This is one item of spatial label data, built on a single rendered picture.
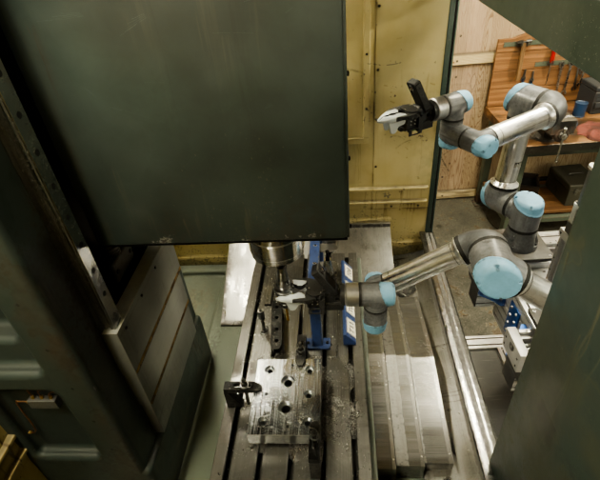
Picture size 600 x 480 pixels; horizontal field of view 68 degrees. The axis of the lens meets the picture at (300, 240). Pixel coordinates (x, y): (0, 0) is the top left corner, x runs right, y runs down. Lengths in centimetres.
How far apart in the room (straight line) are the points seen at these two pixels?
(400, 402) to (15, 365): 129
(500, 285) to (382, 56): 116
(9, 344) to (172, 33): 88
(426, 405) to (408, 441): 17
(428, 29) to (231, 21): 130
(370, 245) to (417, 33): 104
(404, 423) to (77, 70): 152
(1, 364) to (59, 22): 88
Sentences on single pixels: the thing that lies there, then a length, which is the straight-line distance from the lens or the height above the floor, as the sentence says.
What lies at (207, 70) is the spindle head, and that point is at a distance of 95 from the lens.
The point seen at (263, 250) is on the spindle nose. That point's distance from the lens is 120.
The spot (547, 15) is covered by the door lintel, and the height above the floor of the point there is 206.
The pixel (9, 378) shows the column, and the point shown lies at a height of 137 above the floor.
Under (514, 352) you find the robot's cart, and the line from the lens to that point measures 180.
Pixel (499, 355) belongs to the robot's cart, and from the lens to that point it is 278.
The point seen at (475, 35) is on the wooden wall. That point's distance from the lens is 385.
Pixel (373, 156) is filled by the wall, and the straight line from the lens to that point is 226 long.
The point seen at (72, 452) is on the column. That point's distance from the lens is 173.
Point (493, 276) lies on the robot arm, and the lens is 131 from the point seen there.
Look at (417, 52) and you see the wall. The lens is 211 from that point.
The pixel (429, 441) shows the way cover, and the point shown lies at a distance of 183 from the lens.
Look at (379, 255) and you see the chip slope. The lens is 239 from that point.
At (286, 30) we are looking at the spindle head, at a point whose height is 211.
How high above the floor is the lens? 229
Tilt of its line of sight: 37 degrees down
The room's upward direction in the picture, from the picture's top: 6 degrees counter-clockwise
